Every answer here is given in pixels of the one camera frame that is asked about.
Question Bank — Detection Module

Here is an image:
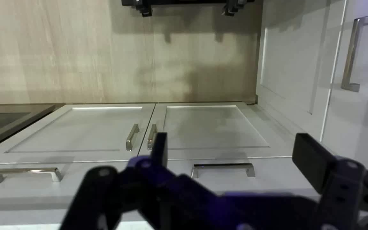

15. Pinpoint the tall white cabinet door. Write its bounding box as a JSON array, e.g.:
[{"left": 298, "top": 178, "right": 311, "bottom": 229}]
[{"left": 256, "top": 0, "right": 348, "bottom": 142}]

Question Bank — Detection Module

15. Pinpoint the metal drawer handle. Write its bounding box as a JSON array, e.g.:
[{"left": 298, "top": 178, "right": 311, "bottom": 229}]
[
  {"left": 0, "top": 167, "right": 65, "bottom": 186},
  {"left": 191, "top": 163, "right": 257, "bottom": 179}
]

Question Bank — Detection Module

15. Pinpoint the metal cabinet door handle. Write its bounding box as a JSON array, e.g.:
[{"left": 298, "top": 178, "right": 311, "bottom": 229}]
[
  {"left": 146, "top": 123, "right": 159, "bottom": 150},
  {"left": 126, "top": 123, "right": 141, "bottom": 153}
]

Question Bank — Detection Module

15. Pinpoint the white lower cabinet door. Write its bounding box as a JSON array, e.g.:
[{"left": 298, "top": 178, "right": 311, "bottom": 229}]
[
  {"left": 139, "top": 101, "right": 297, "bottom": 160},
  {"left": 0, "top": 103, "right": 157, "bottom": 165}
]

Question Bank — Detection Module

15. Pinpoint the white side cabinet door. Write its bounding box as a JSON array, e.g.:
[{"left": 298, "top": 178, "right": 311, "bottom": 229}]
[{"left": 320, "top": 0, "right": 368, "bottom": 172}]

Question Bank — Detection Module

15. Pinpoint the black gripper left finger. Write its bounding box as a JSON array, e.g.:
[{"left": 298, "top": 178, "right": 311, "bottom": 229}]
[{"left": 59, "top": 132, "right": 237, "bottom": 230}]

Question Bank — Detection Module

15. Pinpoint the long metal bar handle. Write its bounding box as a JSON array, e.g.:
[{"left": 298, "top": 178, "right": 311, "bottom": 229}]
[{"left": 341, "top": 13, "right": 368, "bottom": 94}]

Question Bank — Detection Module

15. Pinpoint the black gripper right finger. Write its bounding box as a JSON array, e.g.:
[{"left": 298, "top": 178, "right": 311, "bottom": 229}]
[{"left": 292, "top": 132, "right": 368, "bottom": 230}]

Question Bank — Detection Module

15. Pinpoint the white drawer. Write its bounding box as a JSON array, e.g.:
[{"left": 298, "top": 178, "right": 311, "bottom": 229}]
[
  {"left": 167, "top": 155, "right": 323, "bottom": 202},
  {"left": 0, "top": 155, "right": 140, "bottom": 215}
]

